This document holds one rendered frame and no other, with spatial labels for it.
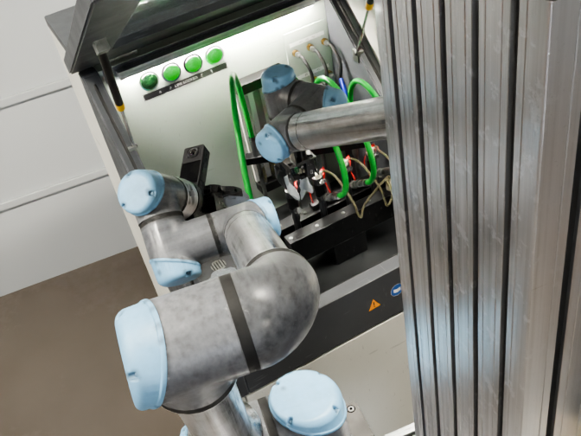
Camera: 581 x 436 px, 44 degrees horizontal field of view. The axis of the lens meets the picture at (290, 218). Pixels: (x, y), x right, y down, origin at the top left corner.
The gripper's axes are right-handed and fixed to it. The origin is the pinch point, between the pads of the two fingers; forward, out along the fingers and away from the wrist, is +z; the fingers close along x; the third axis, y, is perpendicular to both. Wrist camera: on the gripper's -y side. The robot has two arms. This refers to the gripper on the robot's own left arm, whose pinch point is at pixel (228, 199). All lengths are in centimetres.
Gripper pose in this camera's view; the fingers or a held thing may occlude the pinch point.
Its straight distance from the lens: 150.3
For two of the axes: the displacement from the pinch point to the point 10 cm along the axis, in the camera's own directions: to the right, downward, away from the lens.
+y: 1.7, 9.8, -1.4
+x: 9.2, -2.1, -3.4
